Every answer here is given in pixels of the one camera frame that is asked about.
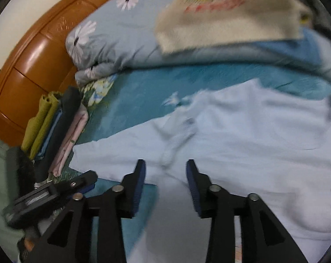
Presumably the wooden headboard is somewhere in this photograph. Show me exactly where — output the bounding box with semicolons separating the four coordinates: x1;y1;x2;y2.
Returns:
0;0;144;147

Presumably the grey-blue daisy print quilt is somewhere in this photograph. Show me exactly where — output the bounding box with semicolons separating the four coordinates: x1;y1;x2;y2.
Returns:
66;0;210;86

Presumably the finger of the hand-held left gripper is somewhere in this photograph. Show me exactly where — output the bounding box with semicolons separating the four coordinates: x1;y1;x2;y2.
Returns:
55;170;98;198

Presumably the olive green folded garment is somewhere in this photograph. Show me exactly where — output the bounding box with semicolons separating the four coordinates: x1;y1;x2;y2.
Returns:
21;91;62;160

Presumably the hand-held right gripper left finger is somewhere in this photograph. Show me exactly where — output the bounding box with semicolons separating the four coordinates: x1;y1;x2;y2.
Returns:
26;159;146;263

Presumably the beige printed blanket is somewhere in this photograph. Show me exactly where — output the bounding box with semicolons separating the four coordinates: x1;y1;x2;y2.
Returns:
154;0;312;55

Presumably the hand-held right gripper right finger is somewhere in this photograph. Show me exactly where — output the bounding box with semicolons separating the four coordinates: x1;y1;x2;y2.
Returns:
186;160;308;263

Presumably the stack of folded clothes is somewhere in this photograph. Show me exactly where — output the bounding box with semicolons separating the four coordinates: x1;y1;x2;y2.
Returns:
34;86;82;183

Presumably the blue folded garment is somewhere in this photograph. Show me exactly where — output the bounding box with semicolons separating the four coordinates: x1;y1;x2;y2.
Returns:
35;108;64;162

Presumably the blue folded blanket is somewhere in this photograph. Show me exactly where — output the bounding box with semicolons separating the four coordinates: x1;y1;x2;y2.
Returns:
127;29;331;85

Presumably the pink folded garment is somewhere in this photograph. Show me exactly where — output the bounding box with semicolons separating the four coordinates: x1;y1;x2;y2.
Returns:
48;105;89;177

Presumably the dark fuzzy cloth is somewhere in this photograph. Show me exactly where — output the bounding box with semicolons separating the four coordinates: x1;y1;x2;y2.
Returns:
6;146;36;198

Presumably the light blue shirt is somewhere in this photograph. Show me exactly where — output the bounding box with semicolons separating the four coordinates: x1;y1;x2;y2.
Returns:
72;78;331;263

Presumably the green floral pillow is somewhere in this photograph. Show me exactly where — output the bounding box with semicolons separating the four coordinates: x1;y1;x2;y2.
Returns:
82;74;118;108

